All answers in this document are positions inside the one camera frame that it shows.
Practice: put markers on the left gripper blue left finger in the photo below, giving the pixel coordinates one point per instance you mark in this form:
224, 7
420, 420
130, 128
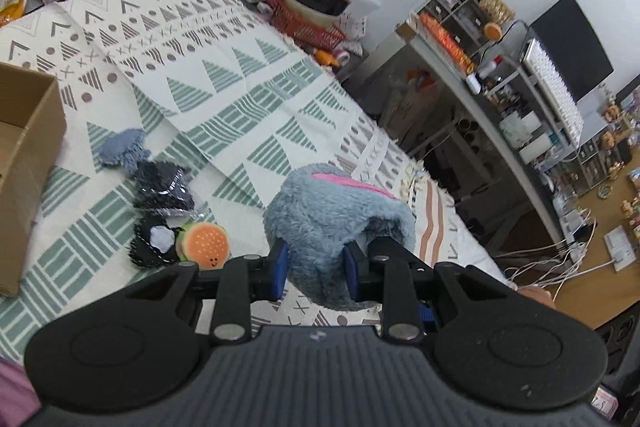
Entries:
277, 262

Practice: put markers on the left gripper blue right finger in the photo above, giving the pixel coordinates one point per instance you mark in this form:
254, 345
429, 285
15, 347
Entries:
353, 260

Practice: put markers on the grey pink plush slipper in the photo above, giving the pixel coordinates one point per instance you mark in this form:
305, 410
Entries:
318, 210

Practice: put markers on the plush hamburger toy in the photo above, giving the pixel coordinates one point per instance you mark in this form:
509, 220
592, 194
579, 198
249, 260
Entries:
205, 244

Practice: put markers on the black stitched fabric patch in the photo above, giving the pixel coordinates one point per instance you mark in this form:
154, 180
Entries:
154, 244

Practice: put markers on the light blue denim patch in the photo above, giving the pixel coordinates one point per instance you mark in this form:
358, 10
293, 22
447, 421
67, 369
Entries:
125, 150

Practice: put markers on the striped tasselled throw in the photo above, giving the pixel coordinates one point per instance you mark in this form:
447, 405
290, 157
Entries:
441, 235

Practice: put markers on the patterned white green blanket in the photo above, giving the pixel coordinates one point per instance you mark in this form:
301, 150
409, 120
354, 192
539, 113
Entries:
214, 88

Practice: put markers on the grey metal shelf rack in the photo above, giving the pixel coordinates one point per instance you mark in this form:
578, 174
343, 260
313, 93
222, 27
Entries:
476, 48

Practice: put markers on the orange plastic basket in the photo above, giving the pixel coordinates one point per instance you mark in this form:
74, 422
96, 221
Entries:
303, 31

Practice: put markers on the wooden desk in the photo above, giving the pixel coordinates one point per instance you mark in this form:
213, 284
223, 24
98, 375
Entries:
600, 295

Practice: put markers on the white keyboard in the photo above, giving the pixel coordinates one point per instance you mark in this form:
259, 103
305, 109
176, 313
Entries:
551, 83

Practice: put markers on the brown cardboard box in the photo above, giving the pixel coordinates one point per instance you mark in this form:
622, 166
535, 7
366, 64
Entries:
32, 129

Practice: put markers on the pink purple cloth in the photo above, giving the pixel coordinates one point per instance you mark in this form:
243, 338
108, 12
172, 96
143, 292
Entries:
18, 400

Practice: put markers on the black computer monitor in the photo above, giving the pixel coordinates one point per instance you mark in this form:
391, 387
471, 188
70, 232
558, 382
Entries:
574, 47

